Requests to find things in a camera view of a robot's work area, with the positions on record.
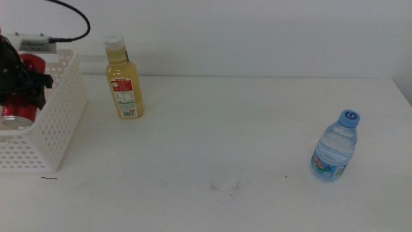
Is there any red soda can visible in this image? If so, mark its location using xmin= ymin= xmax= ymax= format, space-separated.
xmin=0 ymin=53 xmax=47 ymax=130

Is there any yellow tea bottle white cap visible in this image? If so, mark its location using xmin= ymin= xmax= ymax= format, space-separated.
xmin=102 ymin=32 xmax=145 ymax=119

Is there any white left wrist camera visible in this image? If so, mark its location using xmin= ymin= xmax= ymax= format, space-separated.
xmin=5 ymin=32 xmax=57 ymax=54

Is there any white perforated plastic basket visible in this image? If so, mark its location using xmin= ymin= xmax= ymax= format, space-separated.
xmin=0 ymin=48 xmax=88 ymax=173

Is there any black left wrist camera cable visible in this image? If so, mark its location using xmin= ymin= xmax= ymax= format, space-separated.
xmin=44 ymin=0 xmax=91 ymax=44

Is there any small water bottle blue cap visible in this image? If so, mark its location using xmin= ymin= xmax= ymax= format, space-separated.
xmin=310 ymin=109 xmax=361 ymax=182

